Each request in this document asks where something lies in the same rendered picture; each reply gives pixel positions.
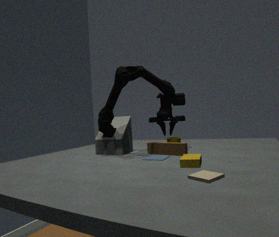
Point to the beige flat square slab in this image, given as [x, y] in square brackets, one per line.
[206, 176]

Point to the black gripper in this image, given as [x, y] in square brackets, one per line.
[173, 120]

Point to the yellow block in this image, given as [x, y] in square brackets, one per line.
[190, 161]

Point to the yellow cup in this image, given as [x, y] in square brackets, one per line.
[174, 140]

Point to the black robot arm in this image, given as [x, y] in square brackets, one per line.
[129, 73]

